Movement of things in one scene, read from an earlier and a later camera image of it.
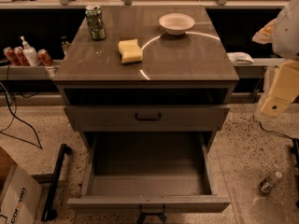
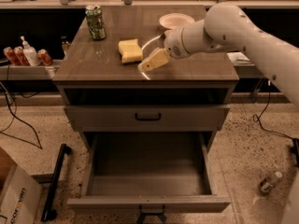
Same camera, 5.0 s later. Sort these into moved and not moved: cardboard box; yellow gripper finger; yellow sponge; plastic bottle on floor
Moved: yellow gripper finger
Not moved: cardboard box; plastic bottle on floor; yellow sponge
